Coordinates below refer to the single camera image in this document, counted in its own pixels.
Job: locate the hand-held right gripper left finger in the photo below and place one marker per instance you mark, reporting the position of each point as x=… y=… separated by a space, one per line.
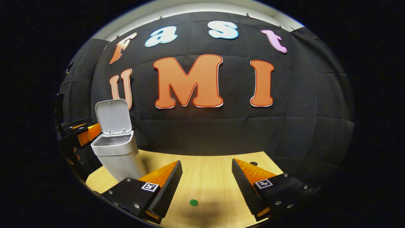
x=169 y=190

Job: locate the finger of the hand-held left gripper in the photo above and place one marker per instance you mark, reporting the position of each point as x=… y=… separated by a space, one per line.
x=79 y=126
x=90 y=133

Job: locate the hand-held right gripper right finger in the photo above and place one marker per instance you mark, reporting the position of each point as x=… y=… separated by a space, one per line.
x=245 y=190

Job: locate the small green paper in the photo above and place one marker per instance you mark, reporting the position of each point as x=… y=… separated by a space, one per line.
x=193 y=202

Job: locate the white desktop garbage bin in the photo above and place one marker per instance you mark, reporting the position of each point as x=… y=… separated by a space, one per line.
x=121 y=158

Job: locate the wooden desktop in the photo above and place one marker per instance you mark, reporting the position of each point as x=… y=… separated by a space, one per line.
x=208 y=177

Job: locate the black backdrop cloth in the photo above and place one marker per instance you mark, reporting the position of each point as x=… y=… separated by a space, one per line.
x=221 y=126

